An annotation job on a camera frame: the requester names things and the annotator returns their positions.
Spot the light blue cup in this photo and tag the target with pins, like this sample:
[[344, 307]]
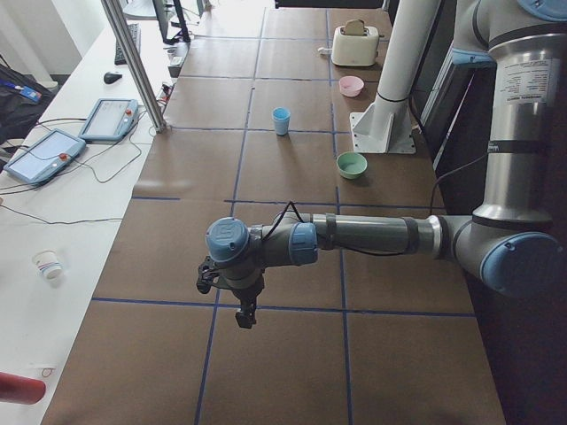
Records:
[[281, 127], [281, 116]]

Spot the red cylinder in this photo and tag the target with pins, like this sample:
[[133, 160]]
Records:
[[19, 389]]

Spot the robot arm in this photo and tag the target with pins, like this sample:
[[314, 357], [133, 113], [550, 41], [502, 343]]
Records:
[[504, 242]]

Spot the black monitor stand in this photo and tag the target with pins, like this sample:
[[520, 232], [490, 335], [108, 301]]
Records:
[[172, 22]]

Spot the near teach pendant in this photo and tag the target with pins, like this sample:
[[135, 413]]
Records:
[[45, 158]]

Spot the paper cup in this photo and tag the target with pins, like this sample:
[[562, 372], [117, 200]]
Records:
[[48, 264]]

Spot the white pedestal column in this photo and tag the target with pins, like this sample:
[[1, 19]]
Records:
[[385, 126]]

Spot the black computer mouse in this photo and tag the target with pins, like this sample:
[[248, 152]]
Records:
[[111, 77]]

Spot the cream toaster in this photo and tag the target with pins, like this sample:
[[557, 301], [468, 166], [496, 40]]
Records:
[[355, 50]]

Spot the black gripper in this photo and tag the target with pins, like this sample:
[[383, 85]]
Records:
[[246, 293]]

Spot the toast slice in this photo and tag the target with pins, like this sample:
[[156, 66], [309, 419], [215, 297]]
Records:
[[354, 27]]

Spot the teach pendant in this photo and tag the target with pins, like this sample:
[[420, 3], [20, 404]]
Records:
[[110, 120], [45, 158]]

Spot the pink bowl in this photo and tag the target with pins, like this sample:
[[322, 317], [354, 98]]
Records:
[[350, 86]]

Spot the seated person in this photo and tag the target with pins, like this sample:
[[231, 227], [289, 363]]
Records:
[[23, 102]]

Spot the aluminium frame post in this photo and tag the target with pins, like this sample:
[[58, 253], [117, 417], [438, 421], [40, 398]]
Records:
[[119, 26]]

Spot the far teach pendant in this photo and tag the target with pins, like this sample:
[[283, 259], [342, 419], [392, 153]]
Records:
[[110, 120]]

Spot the green bowl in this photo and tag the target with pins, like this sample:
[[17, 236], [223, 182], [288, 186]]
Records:
[[351, 165]]

